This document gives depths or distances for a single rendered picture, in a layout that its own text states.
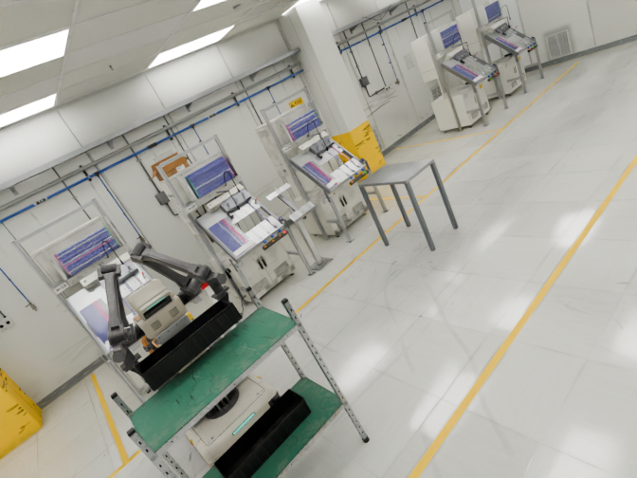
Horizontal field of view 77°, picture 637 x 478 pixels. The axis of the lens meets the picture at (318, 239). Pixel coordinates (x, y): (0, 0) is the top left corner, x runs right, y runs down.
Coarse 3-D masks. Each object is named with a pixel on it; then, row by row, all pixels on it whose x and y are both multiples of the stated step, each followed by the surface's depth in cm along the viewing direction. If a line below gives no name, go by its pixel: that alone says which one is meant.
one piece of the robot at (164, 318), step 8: (176, 296) 248; (184, 296) 249; (168, 304) 243; (176, 304) 245; (184, 304) 250; (160, 312) 240; (168, 312) 243; (176, 312) 246; (184, 312) 249; (136, 320) 238; (152, 320) 237; (160, 320) 240; (168, 320) 243; (176, 320) 247; (136, 328) 234; (144, 328) 235; (152, 328) 238; (160, 328) 241; (152, 336) 238; (192, 360) 254; (184, 368) 251
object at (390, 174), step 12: (384, 168) 440; (396, 168) 420; (408, 168) 403; (420, 168) 386; (432, 168) 396; (372, 180) 421; (384, 180) 402; (396, 180) 386; (408, 180) 375; (396, 192) 459; (408, 192) 380; (444, 192) 405; (372, 216) 445; (420, 216) 388; (456, 228) 420; (384, 240) 454
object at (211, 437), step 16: (240, 384) 303; (256, 384) 294; (240, 400) 286; (256, 400) 278; (272, 400) 283; (224, 416) 279; (240, 416) 271; (256, 416) 274; (192, 432) 279; (208, 432) 272; (224, 432) 265; (240, 432) 267; (208, 448) 259; (224, 448) 260; (208, 464) 273
